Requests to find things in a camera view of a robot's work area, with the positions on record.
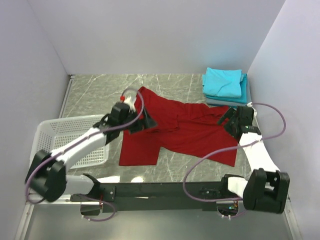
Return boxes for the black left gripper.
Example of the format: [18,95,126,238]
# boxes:
[119,106,157,135]

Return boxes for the red t-shirt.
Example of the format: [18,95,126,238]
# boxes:
[119,86,238,166]

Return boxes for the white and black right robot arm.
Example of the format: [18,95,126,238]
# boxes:
[217,106,290,214]

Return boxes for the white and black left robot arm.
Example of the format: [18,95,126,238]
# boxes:
[25,102,157,203]

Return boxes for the teal folded t-shirt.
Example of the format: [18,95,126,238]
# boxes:
[204,73,251,104]

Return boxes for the grey folded t-shirt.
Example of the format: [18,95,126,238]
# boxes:
[205,80,252,108]

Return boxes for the light blue folded t-shirt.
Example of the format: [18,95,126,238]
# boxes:
[202,67,244,98]

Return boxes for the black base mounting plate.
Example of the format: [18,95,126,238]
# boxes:
[70,181,241,216]

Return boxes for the white plastic laundry basket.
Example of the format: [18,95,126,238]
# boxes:
[29,114,110,169]

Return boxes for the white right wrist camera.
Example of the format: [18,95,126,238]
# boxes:
[246,102,258,118]

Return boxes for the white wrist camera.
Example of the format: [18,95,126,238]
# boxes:
[120,95,137,112]
[246,102,258,118]

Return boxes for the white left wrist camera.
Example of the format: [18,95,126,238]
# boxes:
[120,95,137,112]

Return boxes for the aluminium frame rail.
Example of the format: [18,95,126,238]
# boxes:
[26,181,291,206]

